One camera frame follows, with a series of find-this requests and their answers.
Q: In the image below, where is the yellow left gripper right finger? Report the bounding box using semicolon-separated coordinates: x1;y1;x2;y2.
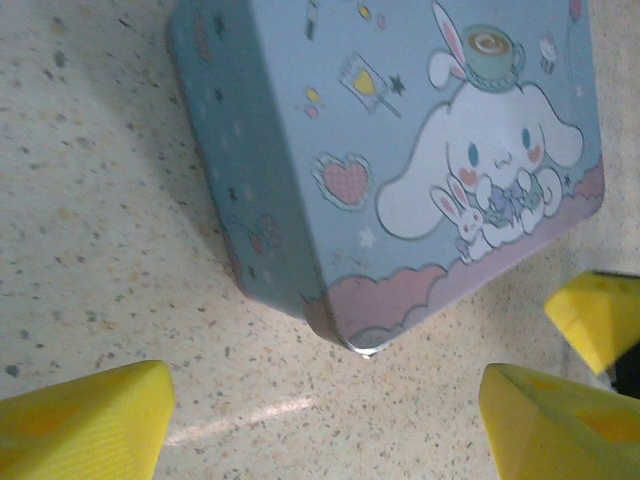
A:
478;363;640;480

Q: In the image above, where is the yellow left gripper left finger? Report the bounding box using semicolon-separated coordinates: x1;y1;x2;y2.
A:
0;360;176;480

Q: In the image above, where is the blue cartoon bunny tin box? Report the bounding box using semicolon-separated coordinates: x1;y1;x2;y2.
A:
164;0;607;359

